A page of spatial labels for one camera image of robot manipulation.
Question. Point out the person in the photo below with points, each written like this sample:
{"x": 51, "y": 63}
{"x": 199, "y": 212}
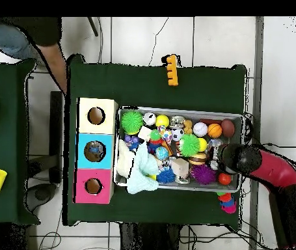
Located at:
{"x": 33, "y": 28}

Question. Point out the small orange basketball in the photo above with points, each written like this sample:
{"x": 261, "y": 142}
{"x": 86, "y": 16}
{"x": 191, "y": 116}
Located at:
{"x": 215, "y": 130}

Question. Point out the clear mesh bin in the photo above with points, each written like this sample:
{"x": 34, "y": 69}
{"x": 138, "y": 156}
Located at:
{"x": 132, "y": 183}

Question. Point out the grey floor strip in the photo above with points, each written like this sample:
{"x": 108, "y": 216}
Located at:
{"x": 259, "y": 78}

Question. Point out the toy hamburger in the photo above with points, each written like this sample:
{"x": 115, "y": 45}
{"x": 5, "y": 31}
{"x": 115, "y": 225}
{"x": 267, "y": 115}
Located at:
{"x": 197, "y": 159}

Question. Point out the dark green tablecloth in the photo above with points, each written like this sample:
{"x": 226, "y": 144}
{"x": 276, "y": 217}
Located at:
{"x": 137, "y": 88}
{"x": 12, "y": 130}

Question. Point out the clear plastic packet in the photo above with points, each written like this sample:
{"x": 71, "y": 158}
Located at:
{"x": 215, "y": 144}
{"x": 95, "y": 151}

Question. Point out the green spiky ball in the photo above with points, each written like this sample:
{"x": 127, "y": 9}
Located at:
{"x": 132, "y": 122}
{"x": 189, "y": 145}

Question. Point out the white baseball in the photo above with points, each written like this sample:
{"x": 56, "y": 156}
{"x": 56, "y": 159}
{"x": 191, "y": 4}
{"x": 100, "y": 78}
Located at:
{"x": 200, "y": 129}

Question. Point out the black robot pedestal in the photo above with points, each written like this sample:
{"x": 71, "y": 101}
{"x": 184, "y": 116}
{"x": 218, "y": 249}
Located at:
{"x": 147, "y": 239}

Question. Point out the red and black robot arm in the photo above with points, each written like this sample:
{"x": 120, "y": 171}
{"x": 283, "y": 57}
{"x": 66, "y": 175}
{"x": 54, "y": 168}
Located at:
{"x": 278, "y": 172}

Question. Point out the yellow smiley ball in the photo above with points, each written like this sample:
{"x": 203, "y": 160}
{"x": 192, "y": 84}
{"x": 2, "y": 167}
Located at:
{"x": 203, "y": 144}

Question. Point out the wooden box with three holes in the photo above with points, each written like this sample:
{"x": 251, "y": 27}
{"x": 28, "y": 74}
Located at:
{"x": 109, "y": 128}

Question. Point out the purple spiky toy with eyes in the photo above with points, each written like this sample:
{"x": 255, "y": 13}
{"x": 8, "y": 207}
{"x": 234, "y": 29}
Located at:
{"x": 204, "y": 174}

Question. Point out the black tripod leg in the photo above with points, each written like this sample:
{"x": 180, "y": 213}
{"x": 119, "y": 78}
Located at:
{"x": 93, "y": 26}

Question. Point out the person's forearm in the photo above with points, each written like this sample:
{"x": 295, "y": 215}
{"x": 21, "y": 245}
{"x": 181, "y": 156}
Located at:
{"x": 54, "y": 65}

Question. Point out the cream muslin cloth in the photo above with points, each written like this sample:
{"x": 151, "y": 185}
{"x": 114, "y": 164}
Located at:
{"x": 125, "y": 161}

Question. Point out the mint green cloth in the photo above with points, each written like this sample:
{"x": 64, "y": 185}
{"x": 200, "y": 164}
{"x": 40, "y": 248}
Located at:
{"x": 145, "y": 172}

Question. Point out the orange plastic comb toy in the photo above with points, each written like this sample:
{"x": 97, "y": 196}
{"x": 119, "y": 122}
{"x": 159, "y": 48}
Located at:
{"x": 172, "y": 70}

